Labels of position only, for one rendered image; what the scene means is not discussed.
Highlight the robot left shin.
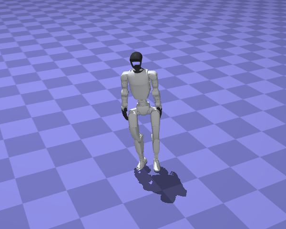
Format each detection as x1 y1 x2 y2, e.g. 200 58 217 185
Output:
153 139 160 161

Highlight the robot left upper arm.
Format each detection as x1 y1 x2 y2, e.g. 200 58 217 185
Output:
148 71 158 96

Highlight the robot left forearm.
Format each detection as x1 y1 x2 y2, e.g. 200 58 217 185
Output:
154 90 162 109

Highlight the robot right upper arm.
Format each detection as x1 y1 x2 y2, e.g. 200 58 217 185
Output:
121 71 129 96

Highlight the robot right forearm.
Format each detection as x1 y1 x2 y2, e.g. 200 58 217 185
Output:
121 95 128 111

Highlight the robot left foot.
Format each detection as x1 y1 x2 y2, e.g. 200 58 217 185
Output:
153 159 160 171

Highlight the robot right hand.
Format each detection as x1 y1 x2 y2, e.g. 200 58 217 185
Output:
122 108 128 120

